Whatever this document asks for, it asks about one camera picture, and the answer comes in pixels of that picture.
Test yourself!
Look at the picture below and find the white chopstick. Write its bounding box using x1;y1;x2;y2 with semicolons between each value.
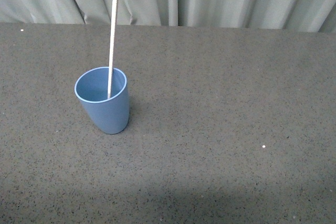
107;0;118;99

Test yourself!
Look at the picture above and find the blue plastic cup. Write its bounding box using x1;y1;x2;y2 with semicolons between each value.
74;67;130;134

